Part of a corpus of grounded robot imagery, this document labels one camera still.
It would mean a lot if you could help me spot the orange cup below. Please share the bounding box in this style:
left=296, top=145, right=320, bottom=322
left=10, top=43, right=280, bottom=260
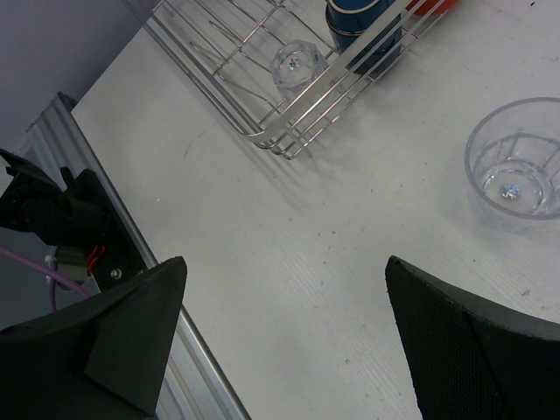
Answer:
left=406, top=0, right=459, bottom=17

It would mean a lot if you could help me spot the metal wire dish rack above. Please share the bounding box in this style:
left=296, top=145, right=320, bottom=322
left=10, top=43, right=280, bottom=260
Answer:
left=128, top=1, right=444, bottom=160

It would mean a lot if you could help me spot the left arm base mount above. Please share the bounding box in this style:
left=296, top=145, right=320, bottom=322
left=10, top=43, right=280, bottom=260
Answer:
left=1, top=150, right=146, bottom=291

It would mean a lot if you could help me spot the small blue cup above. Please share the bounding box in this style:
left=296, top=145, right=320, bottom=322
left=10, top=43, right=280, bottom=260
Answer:
left=325, top=0, right=402, bottom=75

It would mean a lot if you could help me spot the aluminium front rail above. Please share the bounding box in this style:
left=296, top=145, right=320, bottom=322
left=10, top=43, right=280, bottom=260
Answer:
left=28, top=92, right=250, bottom=419

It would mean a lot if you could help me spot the clear glass in rack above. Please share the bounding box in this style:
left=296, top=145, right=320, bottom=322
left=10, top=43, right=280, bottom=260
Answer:
left=269, top=39, right=327, bottom=103

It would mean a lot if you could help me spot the clear glass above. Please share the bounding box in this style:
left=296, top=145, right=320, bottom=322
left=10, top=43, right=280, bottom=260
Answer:
left=269, top=39, right=327, bottom=103
left=464, top=97, right=559, bottom=231

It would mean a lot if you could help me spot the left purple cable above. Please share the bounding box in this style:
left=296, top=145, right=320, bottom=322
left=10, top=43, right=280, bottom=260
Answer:
left=0, top=244, right=91, bottom=312

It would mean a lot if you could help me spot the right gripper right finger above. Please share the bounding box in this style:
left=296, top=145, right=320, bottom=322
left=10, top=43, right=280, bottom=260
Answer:
left=385, top=256, right=559, bottom=419

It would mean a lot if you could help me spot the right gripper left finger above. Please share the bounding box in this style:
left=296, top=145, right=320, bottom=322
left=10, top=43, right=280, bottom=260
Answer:
left=1, top=256, right=187, bottom=419

